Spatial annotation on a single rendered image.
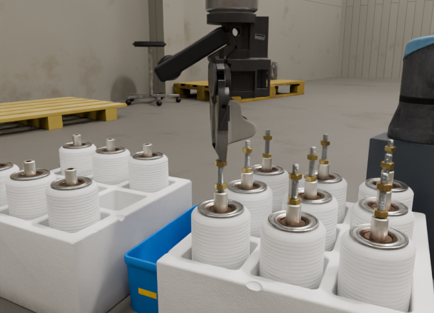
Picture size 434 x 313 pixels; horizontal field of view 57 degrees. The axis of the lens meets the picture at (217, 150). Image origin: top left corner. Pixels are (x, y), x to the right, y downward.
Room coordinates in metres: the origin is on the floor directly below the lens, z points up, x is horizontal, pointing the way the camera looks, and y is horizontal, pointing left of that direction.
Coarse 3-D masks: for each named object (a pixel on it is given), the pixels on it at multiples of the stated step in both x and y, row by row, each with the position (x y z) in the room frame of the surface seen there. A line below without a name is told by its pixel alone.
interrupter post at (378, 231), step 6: (372, 216) 0.50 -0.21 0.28; (372, 222) 0.50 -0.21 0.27; (378, 222) 0.49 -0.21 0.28; (384, 222) 0.49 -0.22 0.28; (372, 228) 0.49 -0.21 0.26; (378, 228) 0.49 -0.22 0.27; (384, 228) 0.49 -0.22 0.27; (372, 234) 0.49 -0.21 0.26; (378, 234) 0.49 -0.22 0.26; (384, 234) 0.49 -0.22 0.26; (378, 240) 0.49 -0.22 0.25; (384, 240) 0.49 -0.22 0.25
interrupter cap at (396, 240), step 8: (360, 224) 0.53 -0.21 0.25; (368, 224) 0.53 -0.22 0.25; (352, 232) 0.50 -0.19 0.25; (360, 232) 0.51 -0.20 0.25; (368, 232) 0.51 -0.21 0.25; (392, 232) 0.51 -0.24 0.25; (400, 232) 0.50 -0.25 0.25; (360, 240) 0.48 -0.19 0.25; (368, 240) 0.48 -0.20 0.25; (376, 240) 0.49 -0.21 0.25; (392, 240) 0.49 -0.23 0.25; (400, 240) 0.48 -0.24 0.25; (408, 240) 0.48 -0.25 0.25; (376, 248) 0.46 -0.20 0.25; (384, 248) 0.46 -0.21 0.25; (392, 248) 0.46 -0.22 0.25; (400, 248) 0.46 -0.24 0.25
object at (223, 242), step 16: (192, 224) 0.58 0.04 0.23; (208, 224) 0.55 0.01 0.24; (224, 224) 0.55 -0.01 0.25; (240, 224) 0.56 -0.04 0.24; (192, 240) 0.58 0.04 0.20; (208, 240) 0.55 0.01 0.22; (224, 240) 0.55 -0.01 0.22; (240, 240) 0.56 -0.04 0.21; (192, 256) 0.58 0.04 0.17; (208, 256) 0.55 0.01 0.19; (224, 256) 0.55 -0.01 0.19; (240, 256) 0.56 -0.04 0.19
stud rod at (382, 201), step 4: (384, 172) 0.50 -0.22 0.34; (380, 176) 0.50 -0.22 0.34; (384, 176) 0.49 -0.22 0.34; (388, 176) 0.50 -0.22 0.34; (380, 180) 0.50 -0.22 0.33; (384, 180) 0.49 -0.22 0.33; (380, 192) 0.50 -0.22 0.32; (384, 192) 0.49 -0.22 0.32; (380, 196) 0.50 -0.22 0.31; (384, 196) 0.49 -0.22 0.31; (380, 200) 0.49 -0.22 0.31; (384, 200) 0.49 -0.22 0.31; (380, 204) 0.49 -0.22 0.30; (384, 204) 0.49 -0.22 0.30; (380, 208) 0.49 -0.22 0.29; (384, 208) 0.50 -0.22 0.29
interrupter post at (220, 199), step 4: (216, 192) 0.59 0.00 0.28; (224, 192) 0.59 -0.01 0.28; (216, 196) 0.59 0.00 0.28; (220, 196) 0.59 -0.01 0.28; (224, 196) 0.59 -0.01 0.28; (216, 200) 0.59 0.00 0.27; (220, 200) 0.59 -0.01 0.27; (224, 200) 0.59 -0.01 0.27; (216, 204) 0.59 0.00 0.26; (220, 204) 0.59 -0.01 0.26; (224, 204) 0.59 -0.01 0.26; (216, 208) 0.59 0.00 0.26; (220, 208) 0.59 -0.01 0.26; (224, 208) 0.59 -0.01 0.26
